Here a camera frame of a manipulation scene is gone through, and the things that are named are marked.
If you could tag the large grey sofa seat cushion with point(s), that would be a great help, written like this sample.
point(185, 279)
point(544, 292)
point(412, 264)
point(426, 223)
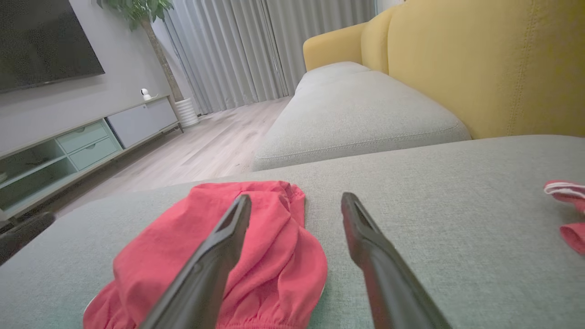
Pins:
point(356, 119)

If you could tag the white ribbed plant pot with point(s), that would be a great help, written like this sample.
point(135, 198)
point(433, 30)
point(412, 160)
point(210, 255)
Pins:
point(187, 112)

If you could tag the green potted tree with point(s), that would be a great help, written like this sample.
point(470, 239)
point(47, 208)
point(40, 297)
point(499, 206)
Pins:
point(137, 11)

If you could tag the grey pleated curtain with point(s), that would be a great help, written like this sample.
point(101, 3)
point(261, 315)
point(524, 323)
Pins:
point(237, 50)

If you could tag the narrow yellow sofa backrest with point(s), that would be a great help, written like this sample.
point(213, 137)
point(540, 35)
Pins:
point(375, 41)

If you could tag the red jersey with white trim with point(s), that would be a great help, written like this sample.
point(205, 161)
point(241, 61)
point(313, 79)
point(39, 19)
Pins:
point(571, 192)

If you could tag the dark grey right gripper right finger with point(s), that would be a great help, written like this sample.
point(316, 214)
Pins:
point(388, 283)

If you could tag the small white security camera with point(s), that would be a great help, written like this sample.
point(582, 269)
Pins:
point(146, 93)

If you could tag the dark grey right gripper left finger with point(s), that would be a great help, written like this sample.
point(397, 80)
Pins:
point(205, 274)

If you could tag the yellow sofa armrest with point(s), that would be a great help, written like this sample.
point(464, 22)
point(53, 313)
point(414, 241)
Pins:
point(333, 45)

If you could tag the small grey sofa seat cushion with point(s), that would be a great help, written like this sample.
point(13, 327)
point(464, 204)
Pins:
point(329, 73)

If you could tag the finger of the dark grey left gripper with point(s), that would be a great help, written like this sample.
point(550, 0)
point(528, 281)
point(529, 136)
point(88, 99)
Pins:
point(23, 233)

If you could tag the black flat television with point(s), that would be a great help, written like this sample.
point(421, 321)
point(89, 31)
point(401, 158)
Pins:
point(41, 41)

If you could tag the grey fabric sofa chaise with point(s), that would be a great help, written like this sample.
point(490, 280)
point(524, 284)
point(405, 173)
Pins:
point(457, 205)

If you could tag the plain red shorts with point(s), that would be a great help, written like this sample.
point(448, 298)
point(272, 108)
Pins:
point(279, 269)

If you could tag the tv cabinet with green drawers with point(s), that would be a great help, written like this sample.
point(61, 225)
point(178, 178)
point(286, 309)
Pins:
point(82, 141)

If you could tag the wide yellow sofa backrest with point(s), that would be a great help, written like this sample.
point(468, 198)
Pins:
point(484, 64)

